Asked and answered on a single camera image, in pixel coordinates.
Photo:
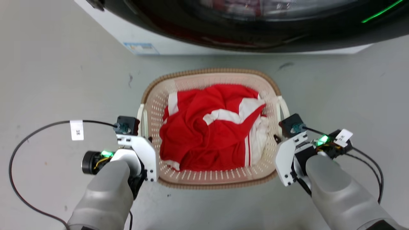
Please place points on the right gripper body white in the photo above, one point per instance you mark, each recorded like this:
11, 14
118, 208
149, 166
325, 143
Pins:
284, 159

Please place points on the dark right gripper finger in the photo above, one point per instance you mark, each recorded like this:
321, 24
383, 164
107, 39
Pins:
276, 138

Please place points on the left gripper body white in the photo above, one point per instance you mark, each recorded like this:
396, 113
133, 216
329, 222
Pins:
145, 153

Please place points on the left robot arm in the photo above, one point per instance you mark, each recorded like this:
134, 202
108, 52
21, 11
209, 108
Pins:
105, 195

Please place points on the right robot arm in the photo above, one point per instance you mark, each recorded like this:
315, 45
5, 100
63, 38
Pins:
338, 191

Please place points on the beige plastic laundry basket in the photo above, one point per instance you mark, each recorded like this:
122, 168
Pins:
220, 177

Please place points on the red garment with white stripes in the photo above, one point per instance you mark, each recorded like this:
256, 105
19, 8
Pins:
198, 137

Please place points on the blue label sticker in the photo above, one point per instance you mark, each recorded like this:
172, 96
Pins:
141, 48

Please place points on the black glass washing machine door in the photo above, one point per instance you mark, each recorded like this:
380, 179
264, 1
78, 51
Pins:
287, 35

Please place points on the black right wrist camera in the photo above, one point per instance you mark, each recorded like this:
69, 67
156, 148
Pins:
292, 125

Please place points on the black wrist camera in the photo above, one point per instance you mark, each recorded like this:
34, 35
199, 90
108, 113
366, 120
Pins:
292, 125
127, 125

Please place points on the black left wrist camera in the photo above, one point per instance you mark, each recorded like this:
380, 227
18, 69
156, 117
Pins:
127, 125

